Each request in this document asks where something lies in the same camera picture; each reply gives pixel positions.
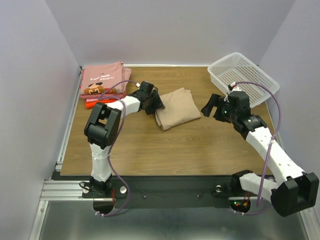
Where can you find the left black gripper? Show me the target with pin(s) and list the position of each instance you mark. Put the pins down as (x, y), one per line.
(158, 104)

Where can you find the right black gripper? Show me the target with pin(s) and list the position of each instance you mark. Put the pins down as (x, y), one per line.
(217, 110)

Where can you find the beige t-shirt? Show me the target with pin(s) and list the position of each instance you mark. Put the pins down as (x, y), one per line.
(179, 108)

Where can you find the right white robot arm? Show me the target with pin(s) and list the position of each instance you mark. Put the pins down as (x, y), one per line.
(292, 190)

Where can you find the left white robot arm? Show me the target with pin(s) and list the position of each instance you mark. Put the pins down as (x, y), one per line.
(102, 129)

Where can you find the white plastic basket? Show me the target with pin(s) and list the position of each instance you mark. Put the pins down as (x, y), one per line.
(235, 67)

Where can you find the light pink folded t-shirt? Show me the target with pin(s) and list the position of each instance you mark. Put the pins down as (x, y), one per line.
(91, 100)

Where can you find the pink printed folded t-shirt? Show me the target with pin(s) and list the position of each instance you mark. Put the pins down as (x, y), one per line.
(96, 79)

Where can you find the orange folded t-shirt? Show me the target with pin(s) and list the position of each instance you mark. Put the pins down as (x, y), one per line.
(90, 105)

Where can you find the dark pink folded t-shirt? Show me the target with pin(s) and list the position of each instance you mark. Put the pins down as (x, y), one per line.
(96, 96)

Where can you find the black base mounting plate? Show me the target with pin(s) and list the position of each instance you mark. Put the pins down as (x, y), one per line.
(160, 192)

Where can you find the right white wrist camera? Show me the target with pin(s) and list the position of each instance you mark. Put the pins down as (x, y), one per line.
(233, 87)

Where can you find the aluminium frame rail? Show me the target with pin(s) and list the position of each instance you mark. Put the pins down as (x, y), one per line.
(61, 190)

